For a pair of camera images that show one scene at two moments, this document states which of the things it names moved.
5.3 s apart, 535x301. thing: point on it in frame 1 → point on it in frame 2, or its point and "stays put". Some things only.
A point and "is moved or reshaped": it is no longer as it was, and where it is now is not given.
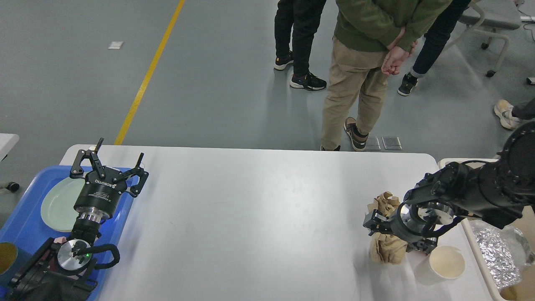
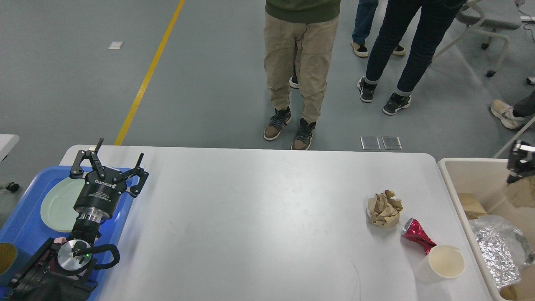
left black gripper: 95,201 stays put
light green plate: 57,206 stays put
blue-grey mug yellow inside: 11,262 stays put
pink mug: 61,240 stays put
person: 372,39 → 310,25
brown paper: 387,248 is moved or reshaped
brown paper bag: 523,290 stays put
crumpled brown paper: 385,205 stays put
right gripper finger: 375,221 → 518,163
